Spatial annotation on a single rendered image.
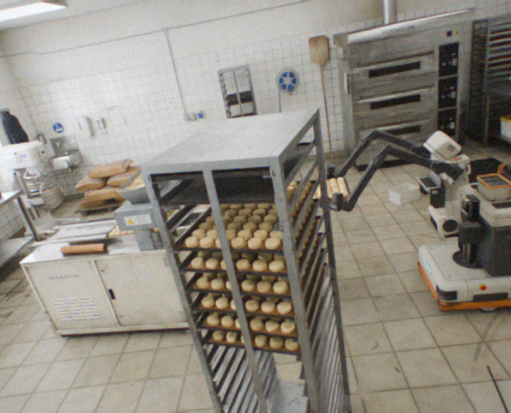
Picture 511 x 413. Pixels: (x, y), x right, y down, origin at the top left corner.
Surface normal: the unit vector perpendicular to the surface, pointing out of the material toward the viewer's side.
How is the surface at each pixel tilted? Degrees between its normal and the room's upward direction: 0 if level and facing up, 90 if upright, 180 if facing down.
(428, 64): 90
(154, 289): 90
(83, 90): 90
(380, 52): 90
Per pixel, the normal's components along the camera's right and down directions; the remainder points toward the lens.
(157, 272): -0.13, 0.41
